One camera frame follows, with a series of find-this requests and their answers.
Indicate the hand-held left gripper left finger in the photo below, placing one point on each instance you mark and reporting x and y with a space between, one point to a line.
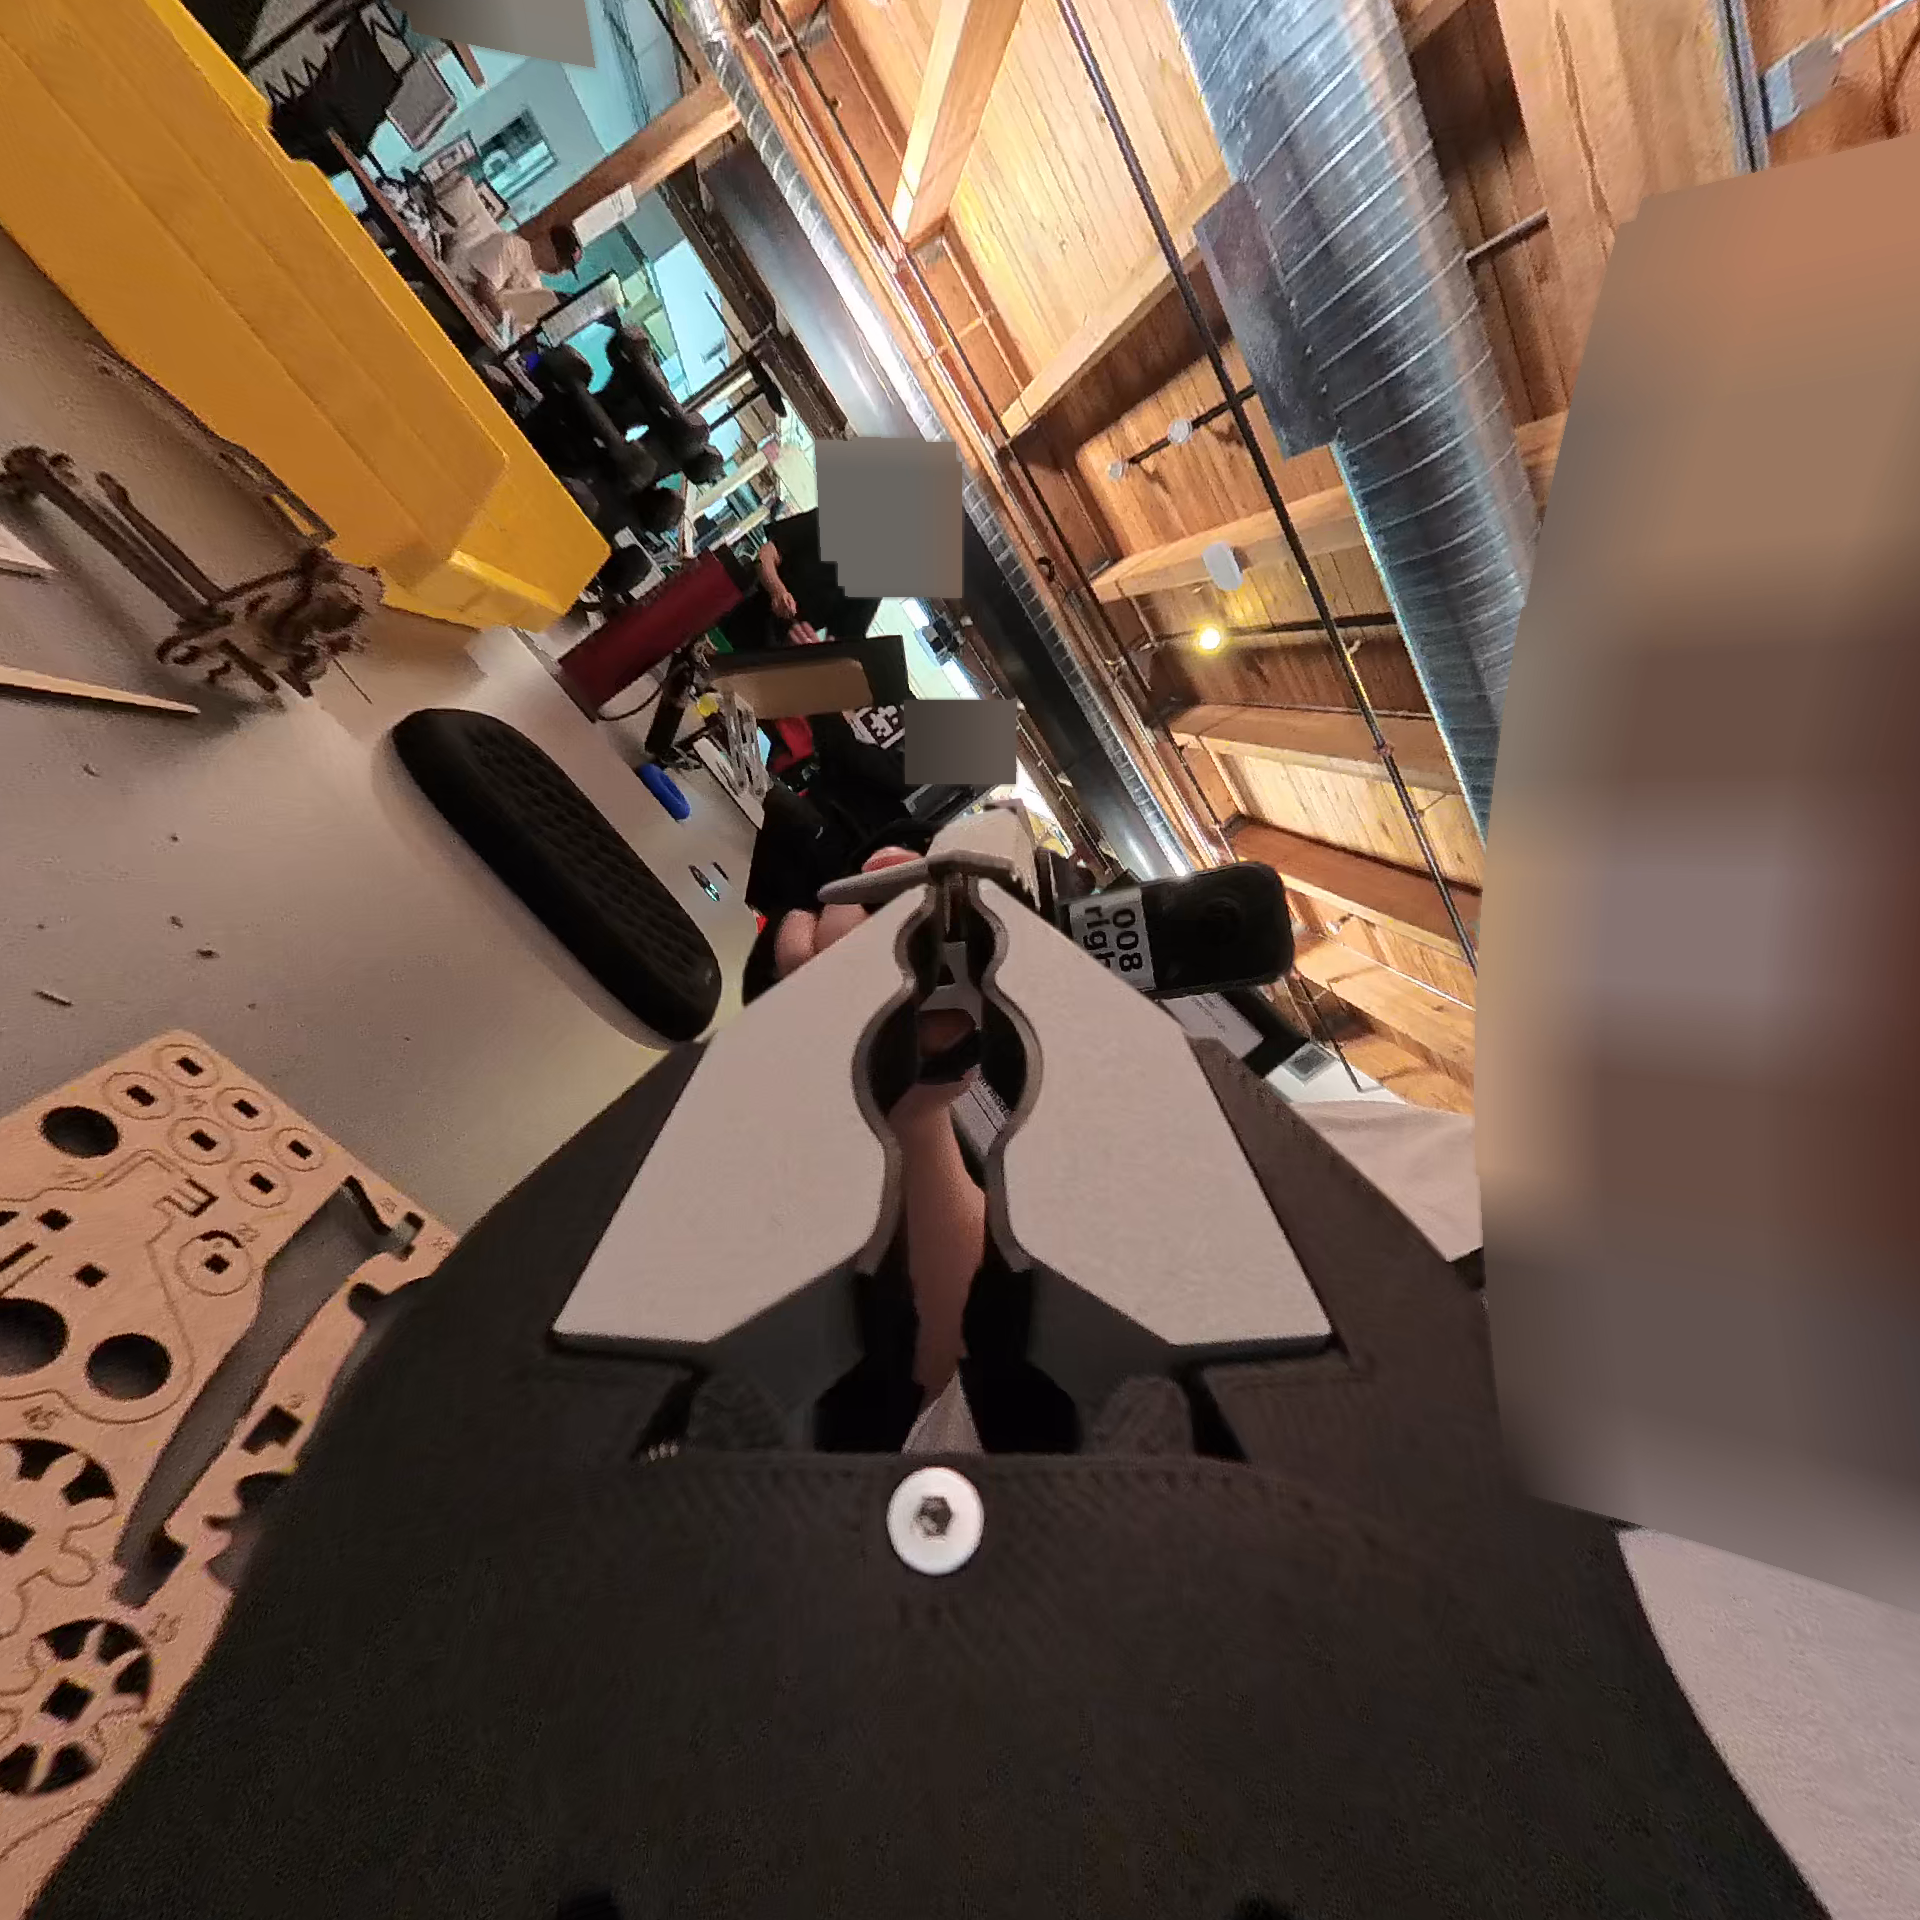
720 1201

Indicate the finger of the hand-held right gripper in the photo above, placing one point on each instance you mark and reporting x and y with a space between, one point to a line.
902 883

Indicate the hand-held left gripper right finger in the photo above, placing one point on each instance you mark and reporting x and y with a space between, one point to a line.
1155 1201

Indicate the laser-cut wooden parts sheet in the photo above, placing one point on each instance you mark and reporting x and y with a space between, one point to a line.
164 1277

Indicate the wooden gear model assembly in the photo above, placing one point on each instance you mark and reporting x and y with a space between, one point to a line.
300 599

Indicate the person's right hand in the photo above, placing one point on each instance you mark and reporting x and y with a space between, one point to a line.
833 937

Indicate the lit ceiling lamp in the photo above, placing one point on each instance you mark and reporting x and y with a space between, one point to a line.
1207 638

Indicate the black textured pad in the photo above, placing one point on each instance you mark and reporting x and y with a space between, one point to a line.
569 870

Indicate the dark red case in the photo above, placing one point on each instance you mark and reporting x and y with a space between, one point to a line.
644 638

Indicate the white ceiling device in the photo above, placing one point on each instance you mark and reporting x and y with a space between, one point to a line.
1224 566

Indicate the black rounded equipment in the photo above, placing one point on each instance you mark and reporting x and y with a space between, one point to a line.
630 422

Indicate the person's white shirt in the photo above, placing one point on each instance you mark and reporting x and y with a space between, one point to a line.
1770 1725

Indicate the thin wooden stick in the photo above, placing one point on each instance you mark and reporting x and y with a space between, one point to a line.
90 691

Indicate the yellow plastic bin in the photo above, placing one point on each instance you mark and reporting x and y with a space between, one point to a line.
225 270

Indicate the open instruction booklet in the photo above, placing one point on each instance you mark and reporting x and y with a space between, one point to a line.
14 551

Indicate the brown board black frame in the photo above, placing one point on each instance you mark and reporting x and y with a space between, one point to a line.
796 683

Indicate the silver ventilation duct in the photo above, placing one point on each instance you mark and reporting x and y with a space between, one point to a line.
1348 301

